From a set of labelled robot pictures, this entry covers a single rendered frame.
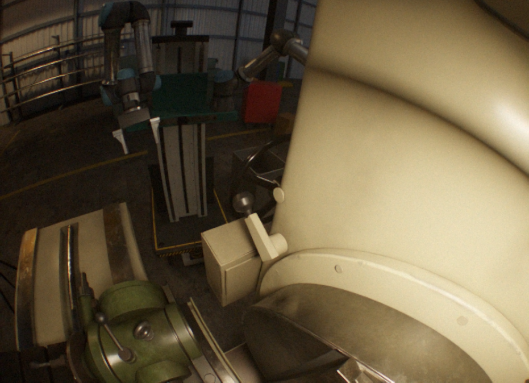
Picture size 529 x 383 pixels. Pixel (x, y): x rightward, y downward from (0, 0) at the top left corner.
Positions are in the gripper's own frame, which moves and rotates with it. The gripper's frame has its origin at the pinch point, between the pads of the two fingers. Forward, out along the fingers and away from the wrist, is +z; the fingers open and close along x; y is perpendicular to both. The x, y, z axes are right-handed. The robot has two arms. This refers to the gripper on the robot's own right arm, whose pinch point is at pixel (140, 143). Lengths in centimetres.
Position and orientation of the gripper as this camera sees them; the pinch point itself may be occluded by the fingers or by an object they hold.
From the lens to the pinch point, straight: 93.1
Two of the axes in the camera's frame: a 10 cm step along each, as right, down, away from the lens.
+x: -8.5, 3.2, -4.1
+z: 1.9, 9.2, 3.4
